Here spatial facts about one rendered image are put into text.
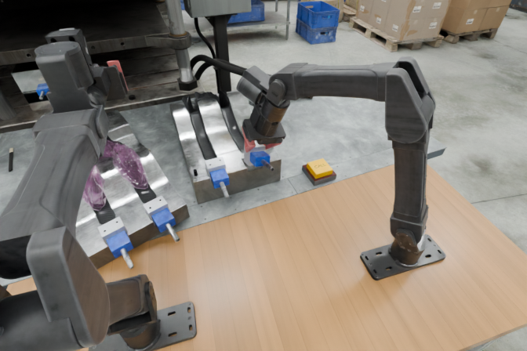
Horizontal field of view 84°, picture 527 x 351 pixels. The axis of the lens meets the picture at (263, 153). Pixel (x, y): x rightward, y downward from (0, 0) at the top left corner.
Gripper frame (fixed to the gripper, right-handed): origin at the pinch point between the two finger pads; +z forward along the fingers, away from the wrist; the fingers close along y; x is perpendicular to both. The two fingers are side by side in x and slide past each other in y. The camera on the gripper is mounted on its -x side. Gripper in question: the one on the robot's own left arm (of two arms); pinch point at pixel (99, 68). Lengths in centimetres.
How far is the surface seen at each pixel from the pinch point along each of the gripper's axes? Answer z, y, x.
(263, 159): -8.7, -33.4, 25.8
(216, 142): 9.9, -22.9, 30.7
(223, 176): -8.4, -22.1, 29.3
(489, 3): 266, -434, 62
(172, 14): 67, -17, 5
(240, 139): 9.9, -30.8, 31.1
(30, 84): 68, 44, 27
